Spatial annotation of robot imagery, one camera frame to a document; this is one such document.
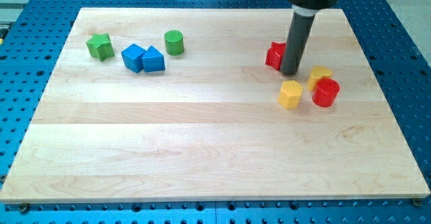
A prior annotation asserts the red star block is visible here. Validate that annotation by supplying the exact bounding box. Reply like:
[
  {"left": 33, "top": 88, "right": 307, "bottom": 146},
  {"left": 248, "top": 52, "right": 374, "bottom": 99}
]
[{"left": 265, "top": 42, "right": 286, "bottom": 71}]

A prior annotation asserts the green star block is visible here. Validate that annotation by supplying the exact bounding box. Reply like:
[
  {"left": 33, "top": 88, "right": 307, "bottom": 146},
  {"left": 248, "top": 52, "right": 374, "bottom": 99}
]
[{"left": 86, "top": 34, "right": 114, "bottom": 61}]

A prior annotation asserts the yellow heart block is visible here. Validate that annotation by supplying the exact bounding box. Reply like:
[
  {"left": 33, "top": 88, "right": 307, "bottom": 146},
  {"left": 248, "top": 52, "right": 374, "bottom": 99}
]
[{"left": 306, "top": 66, "right": 333, "bottom": 91}]

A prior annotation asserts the blue triangle block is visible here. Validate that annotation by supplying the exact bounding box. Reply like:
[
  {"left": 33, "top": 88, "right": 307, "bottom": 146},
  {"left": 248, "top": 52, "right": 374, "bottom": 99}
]
[{"left": 141, "top": 46, "right": 166, "bottom": 73}]

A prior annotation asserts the yellow hexagon block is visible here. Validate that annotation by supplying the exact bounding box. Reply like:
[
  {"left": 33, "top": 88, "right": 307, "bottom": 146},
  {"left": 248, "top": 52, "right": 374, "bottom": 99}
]
[{"left": 277, "top": 80, "right": 303, "bottom": 109}]

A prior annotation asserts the red cylinder block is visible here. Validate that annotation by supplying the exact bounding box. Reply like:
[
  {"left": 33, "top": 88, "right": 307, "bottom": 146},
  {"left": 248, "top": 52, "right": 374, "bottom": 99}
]
[{"left": 312, "top": 79, "right": 340, "bottom": 108}]

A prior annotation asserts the green cylinder block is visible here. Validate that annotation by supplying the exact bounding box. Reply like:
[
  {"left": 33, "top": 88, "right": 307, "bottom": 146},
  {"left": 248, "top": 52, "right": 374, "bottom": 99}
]
[{"left": 164, "top": 30, "right": 185, "bottom": 56}]

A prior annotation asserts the blue cube block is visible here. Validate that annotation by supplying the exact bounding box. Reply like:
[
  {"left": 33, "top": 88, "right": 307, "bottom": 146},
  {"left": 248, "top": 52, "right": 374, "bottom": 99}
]
[{"left": 121, "top": 44, "right": 146, "bottom": 73}]

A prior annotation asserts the light wooden board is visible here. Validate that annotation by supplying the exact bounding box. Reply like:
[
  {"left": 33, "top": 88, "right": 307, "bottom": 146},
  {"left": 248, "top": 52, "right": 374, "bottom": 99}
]
[{"left": 1, "top": 8, "right": 430, "bottom": 203}]

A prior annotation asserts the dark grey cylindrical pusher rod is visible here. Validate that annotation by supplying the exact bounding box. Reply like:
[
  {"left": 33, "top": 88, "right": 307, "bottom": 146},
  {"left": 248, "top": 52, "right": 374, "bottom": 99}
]
[{"left": 279, "top": 12, "right": 314, "bottom": 75}]

